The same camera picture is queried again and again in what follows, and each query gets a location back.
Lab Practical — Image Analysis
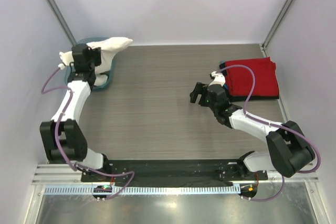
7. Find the white and green t-shirt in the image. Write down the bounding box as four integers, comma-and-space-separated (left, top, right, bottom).
58, 36, 133, 87

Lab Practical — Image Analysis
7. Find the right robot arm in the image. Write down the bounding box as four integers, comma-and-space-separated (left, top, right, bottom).
190, 82, 316, 180

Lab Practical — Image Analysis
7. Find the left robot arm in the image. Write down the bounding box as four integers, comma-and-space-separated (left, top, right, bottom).
39, 44, 112, 182

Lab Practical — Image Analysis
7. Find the teal plastic bin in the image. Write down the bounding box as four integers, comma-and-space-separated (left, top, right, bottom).
77, 37, 116, 91

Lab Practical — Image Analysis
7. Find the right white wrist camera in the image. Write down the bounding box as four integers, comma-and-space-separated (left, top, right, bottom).
209, 71, 226, 87

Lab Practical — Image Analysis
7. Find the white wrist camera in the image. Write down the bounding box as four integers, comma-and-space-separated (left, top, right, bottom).
209, 71, 226, 87
58, 51, 74, 70

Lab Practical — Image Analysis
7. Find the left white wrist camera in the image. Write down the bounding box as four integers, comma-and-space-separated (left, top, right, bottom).
58, 51, 74, 70

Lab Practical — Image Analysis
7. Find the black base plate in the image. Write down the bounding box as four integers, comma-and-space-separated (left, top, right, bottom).
80, 158, 269, 183

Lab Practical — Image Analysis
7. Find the white slotted cable duct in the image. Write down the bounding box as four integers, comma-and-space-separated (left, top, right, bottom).
44, 184, 240, 196

